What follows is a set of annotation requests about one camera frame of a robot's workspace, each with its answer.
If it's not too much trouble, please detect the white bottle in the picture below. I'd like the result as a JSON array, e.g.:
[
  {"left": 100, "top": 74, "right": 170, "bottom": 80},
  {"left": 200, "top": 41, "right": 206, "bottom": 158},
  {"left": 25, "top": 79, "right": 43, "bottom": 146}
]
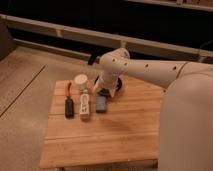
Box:
[{"left": 79, "top": 89, "right": 90, "bottom": 120}]

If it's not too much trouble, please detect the blue-grey sponge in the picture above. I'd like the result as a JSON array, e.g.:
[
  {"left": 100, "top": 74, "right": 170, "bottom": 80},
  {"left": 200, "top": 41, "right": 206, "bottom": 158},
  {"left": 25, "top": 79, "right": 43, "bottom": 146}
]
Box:
[{"left": 96, "top": 96, "right": 107, "bottom": 113}]

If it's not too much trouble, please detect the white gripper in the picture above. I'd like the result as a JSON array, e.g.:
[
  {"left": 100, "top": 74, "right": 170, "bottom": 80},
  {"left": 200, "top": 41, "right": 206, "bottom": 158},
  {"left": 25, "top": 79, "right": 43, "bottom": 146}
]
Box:
[{"left": 93, "top": 81, "right": 117, "bottom": 97}]

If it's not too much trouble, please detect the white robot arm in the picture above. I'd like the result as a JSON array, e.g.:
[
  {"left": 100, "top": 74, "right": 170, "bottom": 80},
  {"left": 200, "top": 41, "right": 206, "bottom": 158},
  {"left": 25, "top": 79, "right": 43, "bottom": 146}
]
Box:
[{"left": 94, "top": 48, "right": 213, "bottom": 171}]

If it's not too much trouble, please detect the wooden board table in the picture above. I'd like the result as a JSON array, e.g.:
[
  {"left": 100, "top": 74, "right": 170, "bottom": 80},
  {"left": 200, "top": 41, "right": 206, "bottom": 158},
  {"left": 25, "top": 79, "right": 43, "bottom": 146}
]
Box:
[{"left": 40, "top": 77, "right": 164, "bottom": 168}]

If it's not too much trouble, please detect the dark ceramic bowl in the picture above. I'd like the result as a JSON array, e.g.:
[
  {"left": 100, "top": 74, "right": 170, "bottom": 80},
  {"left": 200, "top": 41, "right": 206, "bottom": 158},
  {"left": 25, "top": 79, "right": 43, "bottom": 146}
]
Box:
[{"left": 94, "top": 76, "right": 123, "bottom": 98}]

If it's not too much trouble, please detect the white cup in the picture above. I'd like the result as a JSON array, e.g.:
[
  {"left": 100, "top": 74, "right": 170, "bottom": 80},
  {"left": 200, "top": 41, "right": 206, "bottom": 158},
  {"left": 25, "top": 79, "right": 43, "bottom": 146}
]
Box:
[{"left": 74, "top": 74, "right": 88, "bottom": 90}]

